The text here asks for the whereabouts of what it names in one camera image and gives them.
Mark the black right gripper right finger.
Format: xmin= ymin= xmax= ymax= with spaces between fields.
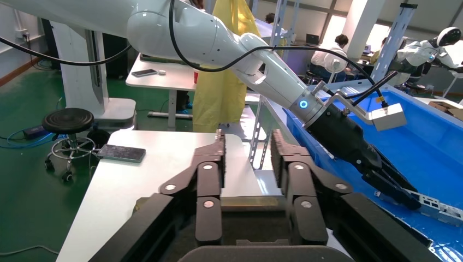
xmin=270 ymin=129 xmax=442 ymax=262

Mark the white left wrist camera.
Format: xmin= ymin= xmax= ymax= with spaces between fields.
xmin=318 ymin=81 xmax=408 ymax=132

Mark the silver perforated metal part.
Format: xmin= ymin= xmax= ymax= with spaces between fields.
xmin=374 ymin=188 xmax=463 ymax=227

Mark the white wheeled humanoid robot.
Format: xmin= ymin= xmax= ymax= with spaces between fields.
xmin=388 ymin=26 xmax=463 ymax=88

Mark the white work desk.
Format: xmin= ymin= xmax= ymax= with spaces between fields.
xmin=414 ymin=94 xmax=463 ymax=109

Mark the white table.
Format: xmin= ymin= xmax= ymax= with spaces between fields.
xmin=56 ymin=130 xmax=287 ymax=262

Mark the open flat cardboard box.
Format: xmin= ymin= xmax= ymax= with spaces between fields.
xmin=428 ymin=99 xmax=463 ymax=122

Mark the white column pedestal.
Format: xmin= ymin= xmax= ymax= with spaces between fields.
xmin=50 ymin=20 xmax=138 ymax=130

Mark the grey smartphone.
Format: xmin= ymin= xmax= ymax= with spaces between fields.
xmin=130 ymin=68 xmax=159 ymax=78

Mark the blue floor cable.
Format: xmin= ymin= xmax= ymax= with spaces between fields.
xmin=0 ymin=128 xmax=58 ymax=151

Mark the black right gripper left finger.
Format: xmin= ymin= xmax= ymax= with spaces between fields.
xmin=88 ymin=129 xmax=225 ymax=262

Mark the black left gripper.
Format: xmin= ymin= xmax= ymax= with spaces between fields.
xmin=305 ymin=105 xmax=423 ymax=211

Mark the white standing fan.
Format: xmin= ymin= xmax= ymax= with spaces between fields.
xmin=322 ymin=54 xmax=348 ymax=85

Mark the seated person white shirt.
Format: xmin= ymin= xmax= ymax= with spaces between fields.
xmin=309 ymin=34 xmax=350 ymax=85

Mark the black power adapter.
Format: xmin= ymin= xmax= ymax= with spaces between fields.
xmin=22 ymin=124 xmax=49 ymax=141

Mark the black round stool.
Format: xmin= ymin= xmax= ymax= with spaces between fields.
xmin=41 ymin=108 xmax=98 ymax=183

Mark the person in yellow gown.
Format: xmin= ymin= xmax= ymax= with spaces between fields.
xmin=177 ymin=0 xmax=262 ymax=134

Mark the blue plastic bin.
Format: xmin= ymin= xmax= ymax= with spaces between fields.
xmin=283 ymin=85 xmax=463 ymax=262

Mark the dark smartphone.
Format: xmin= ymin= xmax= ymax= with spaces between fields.
xmin=96 ymin=144 xmax=147 ymax=164

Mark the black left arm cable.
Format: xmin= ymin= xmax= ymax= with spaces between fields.
xmin=0 ymin=0 xmax=399 ymax=109

